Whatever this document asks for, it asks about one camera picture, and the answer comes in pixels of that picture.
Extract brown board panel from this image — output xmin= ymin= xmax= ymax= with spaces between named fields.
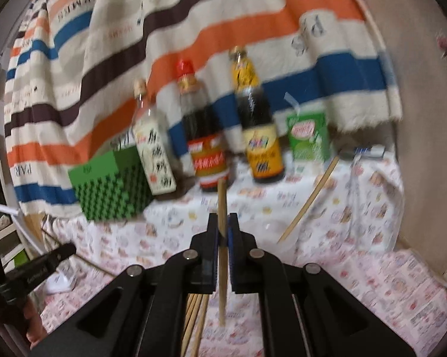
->
xmin=365 ymin=0 xmax=447 ymax=274

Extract striped cloth backdrop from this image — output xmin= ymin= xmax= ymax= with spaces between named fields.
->
xmin=4 ymin=0 xmax=402 ymax=217

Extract white paper item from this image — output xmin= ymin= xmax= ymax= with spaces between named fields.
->
xmin=45 ymin=260 xmax=78 ymax=295

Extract printed tablecloth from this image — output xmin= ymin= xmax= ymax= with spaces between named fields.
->
xmin=41 ymin=152 xmax=447 ymax=356

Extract green drink carton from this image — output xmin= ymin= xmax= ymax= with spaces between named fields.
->
xmin=284 ymin=93 xmax=331 ymax=163

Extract red cap vinegar bottle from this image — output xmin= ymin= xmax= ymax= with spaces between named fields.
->
xmin=176 ymin=59 xmax=229 ymax=192

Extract cooking wine bottle white label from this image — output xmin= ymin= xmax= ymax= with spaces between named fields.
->
xmin=131 ymin=78 xmax=177 ymax=198

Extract clear plastic cup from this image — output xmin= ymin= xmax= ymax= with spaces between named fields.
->
xmin=240 ymin=217 xmax=298 ymax=264

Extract yellow label soy sauce bottle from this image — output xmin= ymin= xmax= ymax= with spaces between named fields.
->
xmin=229 ymin=46 xmax=285 ymax=183

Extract left hand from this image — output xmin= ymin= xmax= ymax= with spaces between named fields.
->
xmin=23 ymin=297 xmax=48 ymax=349

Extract small white blue box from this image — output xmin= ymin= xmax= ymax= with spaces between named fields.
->
xmin=339 ymin=144 xmax=385 ymax=160

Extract green checkered box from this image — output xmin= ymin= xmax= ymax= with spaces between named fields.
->
xmin=68 ymin=146 xmax=153 ymax=222

